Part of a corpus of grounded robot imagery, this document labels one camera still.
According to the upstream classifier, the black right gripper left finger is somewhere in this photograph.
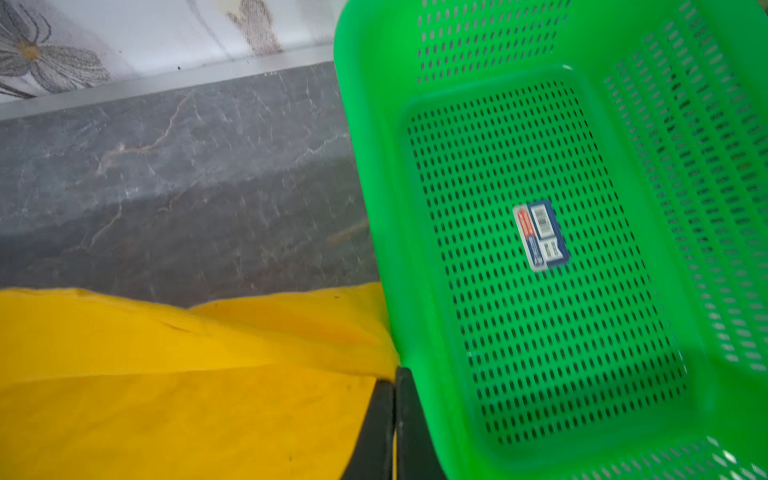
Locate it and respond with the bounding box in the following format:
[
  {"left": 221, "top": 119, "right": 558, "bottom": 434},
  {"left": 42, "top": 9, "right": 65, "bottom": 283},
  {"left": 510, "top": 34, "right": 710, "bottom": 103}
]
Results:
[{"left": 341, "top": 380, "right": 396, "bottom": 480}]

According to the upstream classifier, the basket barcode sticker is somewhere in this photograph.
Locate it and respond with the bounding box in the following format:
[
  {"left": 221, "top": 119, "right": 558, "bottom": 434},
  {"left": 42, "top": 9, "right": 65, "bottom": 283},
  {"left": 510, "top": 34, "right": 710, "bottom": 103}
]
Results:
[{"left": 513, "top": 200, "right": 571, "bottom": 272}]

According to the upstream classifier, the yellow t-shirt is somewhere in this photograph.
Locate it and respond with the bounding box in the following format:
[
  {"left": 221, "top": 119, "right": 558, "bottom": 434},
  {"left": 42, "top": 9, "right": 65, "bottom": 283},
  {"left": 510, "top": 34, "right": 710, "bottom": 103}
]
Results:
[{"left": 1, "top": 283, "right": 399, "bottom": 479}]

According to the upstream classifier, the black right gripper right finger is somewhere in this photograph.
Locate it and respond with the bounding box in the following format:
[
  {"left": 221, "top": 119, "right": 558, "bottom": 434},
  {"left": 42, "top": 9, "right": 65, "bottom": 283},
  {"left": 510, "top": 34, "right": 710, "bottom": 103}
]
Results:
[{"left": 394, "top": 367, "right": 447, "bottom": 480}]

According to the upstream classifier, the green plastic basket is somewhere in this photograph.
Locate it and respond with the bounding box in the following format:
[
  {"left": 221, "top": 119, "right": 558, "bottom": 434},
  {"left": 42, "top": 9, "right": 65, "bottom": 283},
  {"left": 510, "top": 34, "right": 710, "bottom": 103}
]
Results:
[{"left": 334, "top": 1, "right": 767, "bottom": 479}]

